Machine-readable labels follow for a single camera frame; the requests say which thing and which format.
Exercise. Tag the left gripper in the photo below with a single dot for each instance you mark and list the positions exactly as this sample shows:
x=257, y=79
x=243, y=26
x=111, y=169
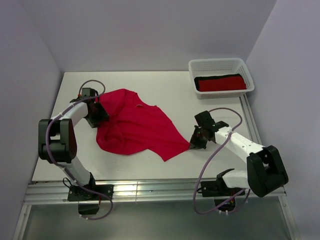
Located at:
x=102, y=115

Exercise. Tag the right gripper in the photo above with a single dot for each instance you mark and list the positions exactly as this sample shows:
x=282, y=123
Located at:
x=194, y=142

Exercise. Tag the red t-shirt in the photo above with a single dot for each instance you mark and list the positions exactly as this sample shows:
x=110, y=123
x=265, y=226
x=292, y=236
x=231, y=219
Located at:
x=222, y=84
x=135, y=126

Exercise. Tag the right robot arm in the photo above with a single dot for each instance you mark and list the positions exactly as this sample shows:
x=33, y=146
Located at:
x=264, y=173

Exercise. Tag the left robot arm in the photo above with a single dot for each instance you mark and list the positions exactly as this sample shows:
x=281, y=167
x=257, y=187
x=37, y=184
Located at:
x=57, y=141

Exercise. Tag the rolled red t-shirt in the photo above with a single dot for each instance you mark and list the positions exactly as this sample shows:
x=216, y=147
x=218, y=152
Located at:
x=222, y=84

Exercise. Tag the white plastic basket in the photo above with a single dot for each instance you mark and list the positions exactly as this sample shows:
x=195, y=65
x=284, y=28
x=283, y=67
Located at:
x=217, y=67

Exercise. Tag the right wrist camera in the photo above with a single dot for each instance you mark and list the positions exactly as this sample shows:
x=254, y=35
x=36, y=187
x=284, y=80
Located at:
x=205, y=121

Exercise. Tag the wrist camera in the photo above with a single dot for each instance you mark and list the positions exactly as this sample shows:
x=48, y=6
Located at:
x=87, y=92
x=205, y=121

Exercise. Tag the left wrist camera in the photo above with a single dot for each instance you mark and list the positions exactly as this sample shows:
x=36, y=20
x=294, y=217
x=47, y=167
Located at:
x=87, y=92

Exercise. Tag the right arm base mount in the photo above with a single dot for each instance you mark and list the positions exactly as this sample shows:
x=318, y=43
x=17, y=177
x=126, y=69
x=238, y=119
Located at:
x=217, y=188

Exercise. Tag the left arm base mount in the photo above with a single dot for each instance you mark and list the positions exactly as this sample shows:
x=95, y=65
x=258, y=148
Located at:
x=89, y=203

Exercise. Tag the aluminium table frame rail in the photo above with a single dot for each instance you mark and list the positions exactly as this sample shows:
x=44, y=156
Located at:
x=152, y=200

